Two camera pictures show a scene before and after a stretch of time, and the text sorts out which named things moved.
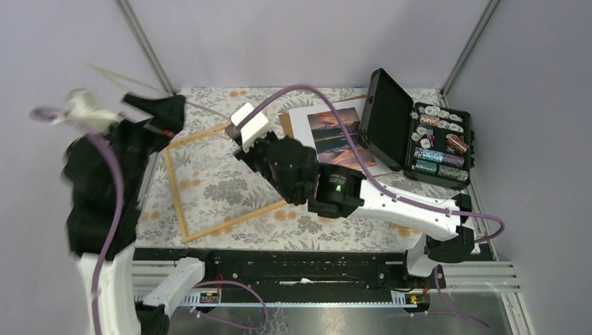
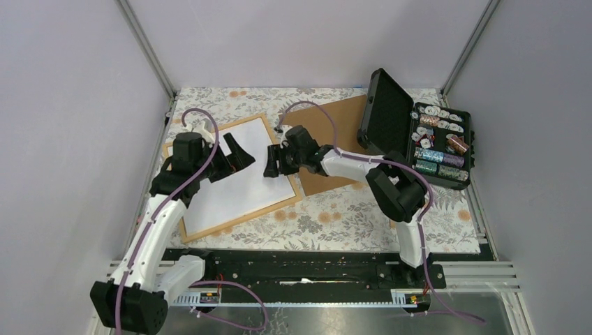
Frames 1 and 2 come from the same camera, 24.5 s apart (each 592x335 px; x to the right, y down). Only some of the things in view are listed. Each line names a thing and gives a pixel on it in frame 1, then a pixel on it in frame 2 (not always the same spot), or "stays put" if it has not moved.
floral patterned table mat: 201,193 stays put
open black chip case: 428,142 stays put
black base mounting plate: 301,269 stays put
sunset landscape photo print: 320,127 → 245,192
